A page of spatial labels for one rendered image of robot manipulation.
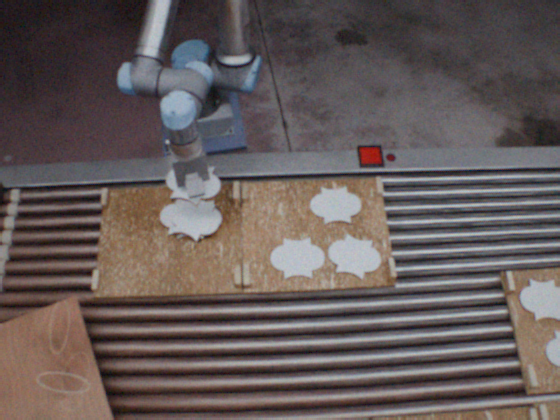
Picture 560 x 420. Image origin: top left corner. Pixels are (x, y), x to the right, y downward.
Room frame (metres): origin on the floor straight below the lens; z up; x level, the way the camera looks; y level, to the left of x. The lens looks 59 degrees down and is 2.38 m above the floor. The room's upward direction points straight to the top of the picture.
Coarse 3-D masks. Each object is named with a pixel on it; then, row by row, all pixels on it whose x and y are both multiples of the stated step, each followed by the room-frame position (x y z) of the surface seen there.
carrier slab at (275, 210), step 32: (256, 192) 0.96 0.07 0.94; (288, 192) 0.96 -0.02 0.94; (320, 192) 0.96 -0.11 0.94; (352, 192) 0.96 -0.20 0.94; (256, 224) 0.85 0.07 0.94; (288, 224) 0.85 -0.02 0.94; (320, 224) 0.85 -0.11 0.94; (352, 224) 0.85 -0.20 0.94; (384, 224) 0.85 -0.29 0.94; (256, 256) 0.75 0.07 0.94; (384, 256) 0.75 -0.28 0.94; (256, 288) 0.65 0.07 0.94; (288, 288) 0.65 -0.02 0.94; (320, 288) 0.65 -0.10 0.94; (352, 288) 0.65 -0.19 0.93
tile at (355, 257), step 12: (348, 240) 0.79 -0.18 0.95; (360, 240) 0.79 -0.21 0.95; (372, 240) 0.79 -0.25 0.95; (336, 252) 0.76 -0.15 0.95; (348, 252) 0.75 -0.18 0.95; (360, 252) 0.75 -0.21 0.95; (372, 252) 0.75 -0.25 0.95; (336, 264) 0.72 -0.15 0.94; (348, 264) 0.72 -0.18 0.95; (360, 264) 0.72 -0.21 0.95; (372, 264) 0.72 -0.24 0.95; (360, 276) 0.68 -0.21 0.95
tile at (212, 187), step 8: (208, 168) 0.90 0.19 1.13; (168, 176) 0.88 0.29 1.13; (168, 184) 0.85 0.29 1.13; (208, 184) 0.85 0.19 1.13; (216, 184) 0.85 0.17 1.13; (176, 192) 0.83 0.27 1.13; (184, 192) 0.83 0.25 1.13; (208, 192) 0.83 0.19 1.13; (216, 192) 0.83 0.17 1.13; (192, 200) 0.80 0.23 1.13; (200, 200) 0.81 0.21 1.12
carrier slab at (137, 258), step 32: (128, 192) 0.96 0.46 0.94; (160, 192) 0.96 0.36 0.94; (224, 192) 0.96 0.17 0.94; (128, 224) 0.85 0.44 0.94; (160, 224) 0.85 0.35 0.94; (224, 224) 0.85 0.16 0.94; (128, 256) 0.75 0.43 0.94; (160, 256) 0.75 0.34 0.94; (192, 256) 0.75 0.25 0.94; (224, 256) 0.75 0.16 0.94; (128, 288) 0.65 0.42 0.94; (160, 288) 0.65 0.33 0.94; (192, 288) 0.65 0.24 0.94; (224, 288) 0.65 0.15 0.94
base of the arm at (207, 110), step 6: (210, 90) 1.26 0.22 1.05; (216, 90) 1.29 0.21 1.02; (210, 96) 1.25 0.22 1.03; (216, 96) 1.27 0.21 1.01; (204, 102) 1.23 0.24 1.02; (210, 102) 1.24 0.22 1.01; (216, 102) 1.26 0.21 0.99; (204, 108) 1.22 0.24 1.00; (210, 108) 1.23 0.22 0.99; (216, 108) 1.25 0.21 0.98; (204, 114) 1.22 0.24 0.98; (210, 114) 1.23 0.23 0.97
